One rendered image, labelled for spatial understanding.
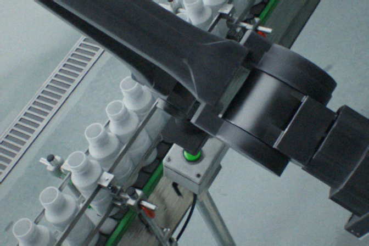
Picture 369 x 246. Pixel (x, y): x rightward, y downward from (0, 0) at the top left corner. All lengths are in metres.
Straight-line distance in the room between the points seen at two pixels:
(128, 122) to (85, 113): 1.69
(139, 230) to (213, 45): 0.83
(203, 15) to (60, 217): 0.51
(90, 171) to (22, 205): 1.60
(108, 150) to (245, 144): 0.72
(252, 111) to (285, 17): 1.09
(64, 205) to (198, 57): 0.68
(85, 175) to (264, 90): 0.71
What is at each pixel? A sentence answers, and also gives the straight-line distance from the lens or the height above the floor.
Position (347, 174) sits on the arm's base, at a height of 1.58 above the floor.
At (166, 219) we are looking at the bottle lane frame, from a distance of 1.49.
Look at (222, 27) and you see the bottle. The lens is 1.53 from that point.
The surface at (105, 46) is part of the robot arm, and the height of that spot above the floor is 1.52.
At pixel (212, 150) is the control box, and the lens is 1.26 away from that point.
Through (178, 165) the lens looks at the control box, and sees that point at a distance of 1.25.
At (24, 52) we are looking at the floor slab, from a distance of 3.46.
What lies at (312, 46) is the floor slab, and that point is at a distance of 2.89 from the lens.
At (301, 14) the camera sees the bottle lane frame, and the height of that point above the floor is 0.87.
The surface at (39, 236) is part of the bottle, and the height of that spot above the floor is 1.13.
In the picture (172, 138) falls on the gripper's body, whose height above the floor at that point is 1.24.
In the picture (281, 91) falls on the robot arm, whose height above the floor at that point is 1.62.
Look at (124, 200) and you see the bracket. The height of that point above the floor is 1.05.
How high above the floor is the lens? 2.09
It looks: 49 degrees down
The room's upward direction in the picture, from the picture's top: 26 degrees counter-clockwise
